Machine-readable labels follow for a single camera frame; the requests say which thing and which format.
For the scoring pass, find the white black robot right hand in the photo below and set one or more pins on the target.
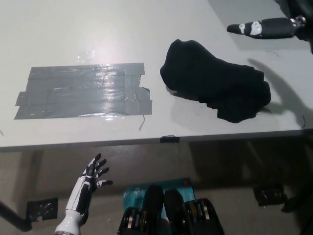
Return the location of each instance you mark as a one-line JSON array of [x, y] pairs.
[[269, 28]]

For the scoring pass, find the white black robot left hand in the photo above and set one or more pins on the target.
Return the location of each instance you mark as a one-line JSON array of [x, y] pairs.
[[84, 183]]

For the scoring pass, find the black t-shirt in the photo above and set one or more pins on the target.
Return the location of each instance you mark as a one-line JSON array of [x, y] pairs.
[[215, 80]]

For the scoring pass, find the grey table leg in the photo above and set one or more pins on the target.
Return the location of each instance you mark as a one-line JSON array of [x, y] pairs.
[[31, 166]]

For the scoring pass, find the small black tape strip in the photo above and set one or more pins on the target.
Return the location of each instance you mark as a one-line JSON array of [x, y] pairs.
[[169, 139]]

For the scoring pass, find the black metal frame bar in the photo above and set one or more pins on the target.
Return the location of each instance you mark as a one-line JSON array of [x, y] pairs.
[[13, 218]]

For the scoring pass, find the grey duct tape patch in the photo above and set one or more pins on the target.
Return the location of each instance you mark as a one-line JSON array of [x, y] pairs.
[[83, 93]]

